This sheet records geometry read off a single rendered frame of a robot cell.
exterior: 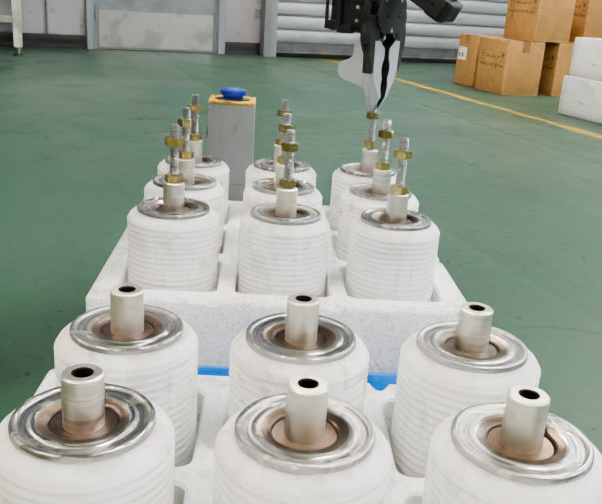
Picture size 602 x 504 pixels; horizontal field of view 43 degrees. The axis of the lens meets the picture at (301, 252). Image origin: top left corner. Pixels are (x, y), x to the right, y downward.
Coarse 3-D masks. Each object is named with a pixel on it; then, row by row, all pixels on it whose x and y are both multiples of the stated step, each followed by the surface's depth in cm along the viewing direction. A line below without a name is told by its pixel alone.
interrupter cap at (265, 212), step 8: (256, 208) 82; (264, 208) 82; (272, 208) 83; (296, 208) 83; (304, 208) 83; (312, 208) 83; (256, 216) 79; (264, 216) 79; (272, 216) 80; (296, 216) 81; (304, 216) 81; (312, 216) 81; (320, 216) 81; (280, 224) 78; (288, 224) 78; (296, 224) 78; (304, 224) 78
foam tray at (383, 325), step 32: (224, 256) 89; (96, 288) 77; (224, 288) 80; (448, 288) 84; (192, 320) 76; (224, 320) 77; (352, 320) 77; (384, 320) 77; (416, 320) 78; (448, 320) 78; (224, 352) 78; (384, 352) 79
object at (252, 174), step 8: (248, 168) 103; (256, 168) 102; (248, 176) 102; (256, 176) 101; (264, 176) 100; (272, 176) 100; (296, 176) 100; (304, 176) 101; (312, 176) 102; (248, 184) 102
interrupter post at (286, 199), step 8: (280, 192) 80; (288, 192) 79; (296, 192) 80; (280, 200) 80; (288, 200) 80; (296, 200) 80; (280, 208) 80; (288, 208) 80; (280, 216) 80; (288, 216) 80
